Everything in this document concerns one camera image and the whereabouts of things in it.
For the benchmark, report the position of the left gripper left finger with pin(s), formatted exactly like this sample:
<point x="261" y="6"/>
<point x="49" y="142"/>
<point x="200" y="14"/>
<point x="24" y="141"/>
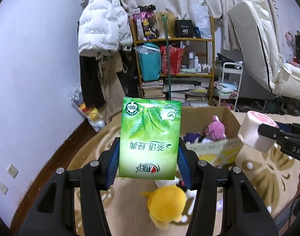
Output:
<point x="54" y="210"/>

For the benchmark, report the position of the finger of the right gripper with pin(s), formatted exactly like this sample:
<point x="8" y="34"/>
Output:
<point x="293" y="128"/>
<point x="273" y="132"/>

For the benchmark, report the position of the pink swirl roll plush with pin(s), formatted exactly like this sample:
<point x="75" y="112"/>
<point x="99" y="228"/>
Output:
<point x="249" y="131"/>

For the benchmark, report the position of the purple plush bear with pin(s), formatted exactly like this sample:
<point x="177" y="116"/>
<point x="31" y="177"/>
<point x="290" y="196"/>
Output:
<point x="215" y="131"/>

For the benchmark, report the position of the green tissue pack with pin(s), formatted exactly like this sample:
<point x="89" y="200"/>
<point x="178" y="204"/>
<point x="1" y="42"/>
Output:
<point x="149" y="139"/>

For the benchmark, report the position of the printed cardboard box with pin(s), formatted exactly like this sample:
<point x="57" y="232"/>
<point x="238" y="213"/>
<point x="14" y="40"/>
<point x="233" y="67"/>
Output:
<point x="220" y="153"/>

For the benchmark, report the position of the white black plush toy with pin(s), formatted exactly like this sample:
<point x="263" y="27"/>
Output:
<point x="178" y="182"/>

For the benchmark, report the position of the white utility cart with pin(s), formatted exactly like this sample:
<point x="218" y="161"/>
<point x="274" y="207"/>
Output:
<point x="225" y="88"/>

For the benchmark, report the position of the yellow plush toy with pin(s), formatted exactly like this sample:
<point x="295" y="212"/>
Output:
<point x="165" y="205"/>

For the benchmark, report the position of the wooden shelf rack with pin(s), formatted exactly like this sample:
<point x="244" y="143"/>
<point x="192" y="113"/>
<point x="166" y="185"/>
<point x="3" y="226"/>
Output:
<point x="209" y="54"/>

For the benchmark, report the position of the white folded mattress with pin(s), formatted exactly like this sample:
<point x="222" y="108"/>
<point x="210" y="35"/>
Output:
<point x="258" y="43"/>

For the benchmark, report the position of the red patterned bag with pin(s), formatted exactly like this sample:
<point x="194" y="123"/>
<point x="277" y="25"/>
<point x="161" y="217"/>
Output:
<point x="176" y="56"/>

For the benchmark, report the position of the stack of books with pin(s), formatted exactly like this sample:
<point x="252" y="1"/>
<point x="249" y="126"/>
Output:
<point x="153" y="90"/>

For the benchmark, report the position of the black box labelled 40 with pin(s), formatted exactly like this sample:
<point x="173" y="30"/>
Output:
<point x="184" y="28"/>

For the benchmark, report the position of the teal bag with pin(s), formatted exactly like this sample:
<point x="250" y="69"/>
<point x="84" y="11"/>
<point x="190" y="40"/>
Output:
<point x="150" y="61"/>

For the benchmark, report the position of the beige hanging coat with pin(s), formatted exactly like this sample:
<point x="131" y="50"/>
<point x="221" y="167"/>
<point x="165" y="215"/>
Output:
<point x="111" y="87"/>

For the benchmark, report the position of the green pole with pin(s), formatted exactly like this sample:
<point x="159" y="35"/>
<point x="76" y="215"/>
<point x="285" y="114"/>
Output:
<point x="164" y="18"/>

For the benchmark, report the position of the white puffer jacket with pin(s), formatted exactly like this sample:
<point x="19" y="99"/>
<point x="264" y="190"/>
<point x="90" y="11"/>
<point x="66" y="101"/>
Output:
<point x="103" y="29"/>

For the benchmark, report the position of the upper wall socket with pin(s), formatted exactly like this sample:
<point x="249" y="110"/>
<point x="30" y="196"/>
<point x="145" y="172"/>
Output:
<point x="12" y="171"/>

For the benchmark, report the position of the wall socket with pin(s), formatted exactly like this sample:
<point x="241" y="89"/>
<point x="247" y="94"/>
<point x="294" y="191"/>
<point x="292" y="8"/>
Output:
<point x="12" y="171"/>
<point x="3" y="188"/>

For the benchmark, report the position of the lower wall socket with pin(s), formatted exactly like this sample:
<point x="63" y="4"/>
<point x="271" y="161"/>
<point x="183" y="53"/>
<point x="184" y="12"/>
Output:
<point x="3" y="188"/>

